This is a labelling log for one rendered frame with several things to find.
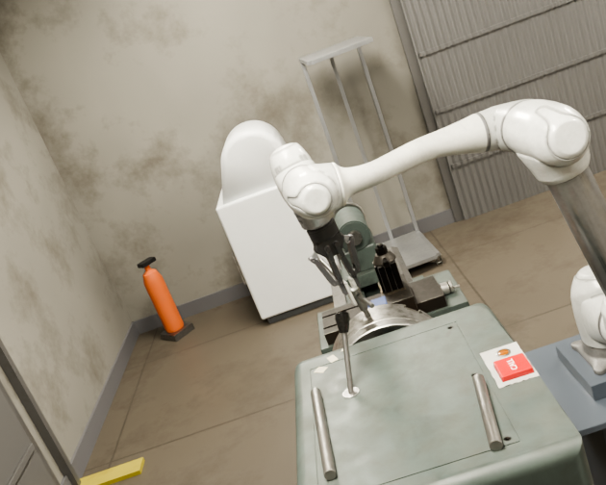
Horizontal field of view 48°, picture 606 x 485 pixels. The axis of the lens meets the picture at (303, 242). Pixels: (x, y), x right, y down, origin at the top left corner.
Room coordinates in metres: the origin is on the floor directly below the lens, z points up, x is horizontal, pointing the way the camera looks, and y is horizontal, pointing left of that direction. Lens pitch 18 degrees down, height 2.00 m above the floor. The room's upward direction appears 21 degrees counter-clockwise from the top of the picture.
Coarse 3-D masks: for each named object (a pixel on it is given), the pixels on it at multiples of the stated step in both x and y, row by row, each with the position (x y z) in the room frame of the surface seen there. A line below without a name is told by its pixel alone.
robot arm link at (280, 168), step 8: (288, 144) 1.62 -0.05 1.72; (296, 144) 1.61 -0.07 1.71; (280, 152) 1.59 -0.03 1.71; (288, 152) 1.59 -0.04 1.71; (296, 152) 1.59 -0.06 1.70; (304, 152) 1.60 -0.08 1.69; (272, 160) 1.60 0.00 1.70; (280, 160) 1.59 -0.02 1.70; (288, 160) 1.58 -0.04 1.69; (296, 160) 1.58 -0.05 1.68; (304, 160) 1.59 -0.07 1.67; (272, 168) 1.60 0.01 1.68; (280, 168) 1.58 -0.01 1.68; (288, 168) 1.57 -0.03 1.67; (280, 176) 1.57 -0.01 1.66; (280, 184) 1.57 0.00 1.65; (280, 192) 1.60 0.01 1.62
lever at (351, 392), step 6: (342, 336) 1.29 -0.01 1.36; (342, 342) 1.29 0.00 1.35; (348, 348) 1.28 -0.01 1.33; (348, 354) 1.27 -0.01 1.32; (348, 360) 1.27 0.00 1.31; (348, 366) 1.26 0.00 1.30; (348, 372) 1.26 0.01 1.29; (348, 378) 1.25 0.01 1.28; (348, 384) 1.25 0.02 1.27; (348, 390) 1.24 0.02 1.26; (354, 390) 1.24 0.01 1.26; (348, 396) 1.23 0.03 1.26
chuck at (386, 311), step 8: (384, 304) 1.63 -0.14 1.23; (392, 304) 1.62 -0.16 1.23; (400, 304) 1.62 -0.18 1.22; (376, 312) 1.59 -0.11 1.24; (384, 312) 1.58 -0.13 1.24; (392, 312) 1.57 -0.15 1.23; (400, 312) 1.57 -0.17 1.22; (408, 312) 1.58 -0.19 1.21; (416, 312) 1.59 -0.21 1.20; (424, 312) 1.62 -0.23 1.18; (352, 320) 1.62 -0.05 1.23; (360, 320) 1.59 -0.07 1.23; (368, 320) 1.56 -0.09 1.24; (376, 320) 1.55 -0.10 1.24; (352, 328) 1.58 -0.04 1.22; (360, 328) 1.55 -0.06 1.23; (336, 344) 1.62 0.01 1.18
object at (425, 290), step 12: (432, 276) 2.26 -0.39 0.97; (420, 288) 2.20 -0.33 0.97; (432, 288) 2.17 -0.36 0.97; (420, 300) 2.11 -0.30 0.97; (432, 300) 2.09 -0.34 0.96; (444, 300) 2.09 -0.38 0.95; (324, 312) 2.30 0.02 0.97; (336, 312) 2.27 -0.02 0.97; (348, 312) 2.23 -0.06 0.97; (360, 312) 2.19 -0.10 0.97; (324, 324) 2.20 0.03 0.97; (336, 324) 2.18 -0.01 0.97; (336, 336) 2.13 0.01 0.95
